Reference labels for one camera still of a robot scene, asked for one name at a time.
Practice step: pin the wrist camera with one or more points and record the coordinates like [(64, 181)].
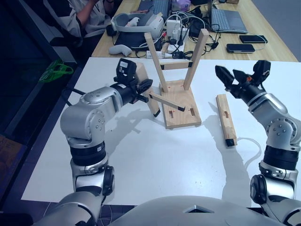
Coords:
[(124, 69), (261, 69)]

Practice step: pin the white hand controller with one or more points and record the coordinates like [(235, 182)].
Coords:
[(133, 21)]

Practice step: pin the wooden seat board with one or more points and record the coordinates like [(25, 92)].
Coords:
[(181, 107)]

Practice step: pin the black power adapter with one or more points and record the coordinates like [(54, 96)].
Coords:
[(195, 29)]

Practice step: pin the white charger block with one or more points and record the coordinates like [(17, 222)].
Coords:
[(173, 27)]

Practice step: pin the white power strip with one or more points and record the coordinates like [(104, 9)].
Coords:
[(172, 48)]

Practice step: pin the grey hand controller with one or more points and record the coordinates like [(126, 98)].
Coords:
[(120, 50)]

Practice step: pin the white headset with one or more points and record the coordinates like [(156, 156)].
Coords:
[(150, 24)]

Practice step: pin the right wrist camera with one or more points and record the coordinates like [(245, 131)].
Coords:
[(261, 69)]

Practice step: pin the wooden leg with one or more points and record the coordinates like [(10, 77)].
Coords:
[(227, 120), (195, 58), (154, 103), (156, 61)]

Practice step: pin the dark laptop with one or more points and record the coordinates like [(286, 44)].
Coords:
[(157, 7)]

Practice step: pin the grey laptop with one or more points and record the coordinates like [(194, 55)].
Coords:
[(223, 20)]

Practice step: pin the person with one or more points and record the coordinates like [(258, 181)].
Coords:
[(91, 16)]

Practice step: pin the wooden cross bar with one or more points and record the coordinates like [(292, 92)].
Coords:
[(168, 102), (176, 65)]

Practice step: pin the green bag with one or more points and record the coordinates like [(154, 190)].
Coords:
[(55, 71)]

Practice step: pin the robot body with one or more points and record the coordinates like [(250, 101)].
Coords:
[(178, 212)]

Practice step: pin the purple tissue pack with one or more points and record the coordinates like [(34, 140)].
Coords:
[(182, 3)]

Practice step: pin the black phone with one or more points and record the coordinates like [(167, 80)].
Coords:
[(252, 38), (240, 48)]

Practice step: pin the white tube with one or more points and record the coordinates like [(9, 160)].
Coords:
[(158, 54)]

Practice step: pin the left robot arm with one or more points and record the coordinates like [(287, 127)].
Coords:
[(82, 117)]

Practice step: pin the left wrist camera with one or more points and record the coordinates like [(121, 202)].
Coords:
[(124, 69)]

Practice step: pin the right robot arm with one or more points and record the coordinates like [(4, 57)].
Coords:
[(279, 122)]

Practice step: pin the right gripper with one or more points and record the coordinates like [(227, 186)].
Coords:
[(245, 90)]

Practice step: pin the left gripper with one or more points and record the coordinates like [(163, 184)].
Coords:
[(125, 94)]

